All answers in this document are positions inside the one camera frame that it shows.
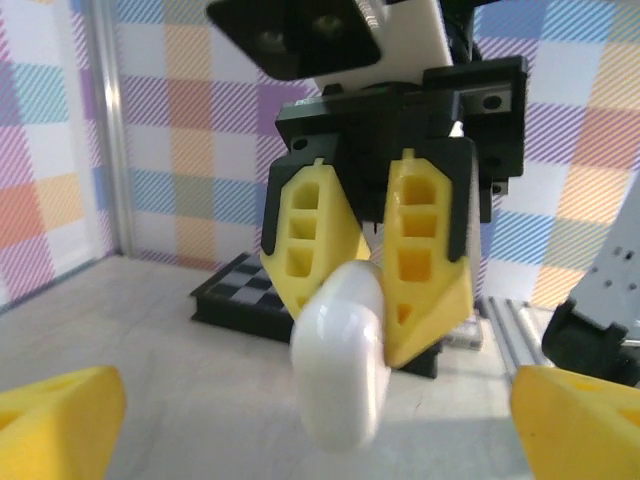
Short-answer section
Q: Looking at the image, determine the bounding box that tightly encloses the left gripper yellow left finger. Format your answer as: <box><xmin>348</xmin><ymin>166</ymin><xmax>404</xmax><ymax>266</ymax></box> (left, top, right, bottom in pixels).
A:
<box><xmin>0</xmin><ymin>365</ymin><xmax>127</xmax><ymax>480</ymax></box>

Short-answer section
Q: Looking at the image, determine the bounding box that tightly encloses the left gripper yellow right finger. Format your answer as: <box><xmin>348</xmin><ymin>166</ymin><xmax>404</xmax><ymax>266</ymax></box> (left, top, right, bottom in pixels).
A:
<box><xmin>509</xmin><ymin>364</ymin><xmax>640</xmax><ymax>480</ymax></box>

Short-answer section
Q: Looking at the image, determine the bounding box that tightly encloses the white earbud charging case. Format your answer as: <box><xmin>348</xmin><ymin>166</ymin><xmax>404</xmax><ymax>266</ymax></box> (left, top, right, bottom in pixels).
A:
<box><xmin>289</xmin><ymin>260</ymin><xmax>392</xmax><ymax>454</ymax></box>

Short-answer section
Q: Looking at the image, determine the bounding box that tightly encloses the black and white chessboard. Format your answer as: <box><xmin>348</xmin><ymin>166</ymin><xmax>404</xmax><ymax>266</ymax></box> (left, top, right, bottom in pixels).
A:
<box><xmin>188</xmin><ymin>252</ymin><xmax>446</xmax><ymax>376</ymax></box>

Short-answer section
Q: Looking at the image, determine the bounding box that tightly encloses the aluminium rail frame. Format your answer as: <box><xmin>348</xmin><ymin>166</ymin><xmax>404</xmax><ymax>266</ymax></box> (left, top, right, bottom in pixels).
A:
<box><xmin>482</xmin><ymin>295</ymin><xmax>551</xmax><ymax>381</ymax></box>

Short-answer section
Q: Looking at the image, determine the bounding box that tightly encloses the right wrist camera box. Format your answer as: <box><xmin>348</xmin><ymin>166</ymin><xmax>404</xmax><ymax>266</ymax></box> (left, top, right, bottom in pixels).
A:
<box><xmin>205</xmin><ymin>0</ymin><xmax>455</xmax><ymax>94</ymax></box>

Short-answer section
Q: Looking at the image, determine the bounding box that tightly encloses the aluminium corner post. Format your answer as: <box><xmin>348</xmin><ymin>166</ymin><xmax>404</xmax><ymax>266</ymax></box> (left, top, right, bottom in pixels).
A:
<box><xmin>89</xmin><ymin>0</ymin><xmax>135</xmax><ymax>261</ymax></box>

